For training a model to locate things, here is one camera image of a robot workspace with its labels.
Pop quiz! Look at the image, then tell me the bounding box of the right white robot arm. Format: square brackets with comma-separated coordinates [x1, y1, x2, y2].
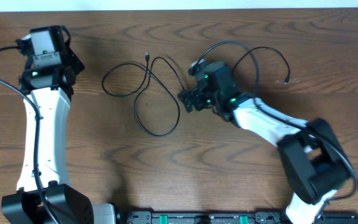
[178, 60, 354, 223]

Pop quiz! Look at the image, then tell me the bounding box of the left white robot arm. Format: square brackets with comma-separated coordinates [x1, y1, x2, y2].
[1, 26, 117, 223]

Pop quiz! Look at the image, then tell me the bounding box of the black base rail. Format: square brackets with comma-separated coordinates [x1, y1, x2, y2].
[116, 210, 358, 224]

